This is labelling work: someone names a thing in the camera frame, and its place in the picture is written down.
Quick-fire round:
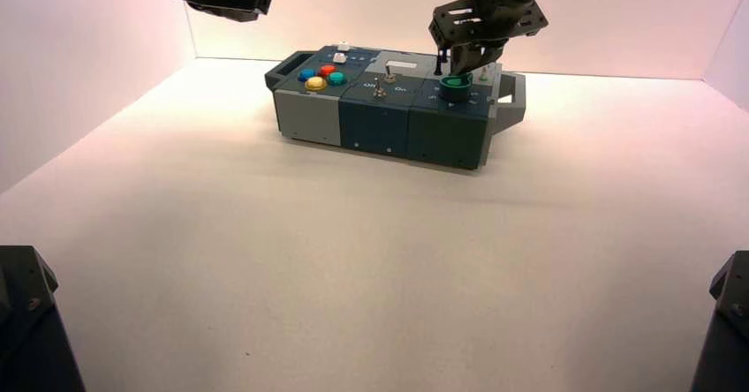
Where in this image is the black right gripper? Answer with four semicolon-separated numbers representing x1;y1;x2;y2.
428;0;550;79

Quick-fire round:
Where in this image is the green rotary knob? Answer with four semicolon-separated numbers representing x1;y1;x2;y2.
438;73;474;103

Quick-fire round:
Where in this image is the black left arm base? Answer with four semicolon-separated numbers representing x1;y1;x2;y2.
0;245;87;392

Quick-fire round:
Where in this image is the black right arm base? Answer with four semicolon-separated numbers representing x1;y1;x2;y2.
690;250;749;392

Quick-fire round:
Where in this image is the grey and teal control box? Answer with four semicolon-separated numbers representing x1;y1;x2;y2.
264;44;526;171

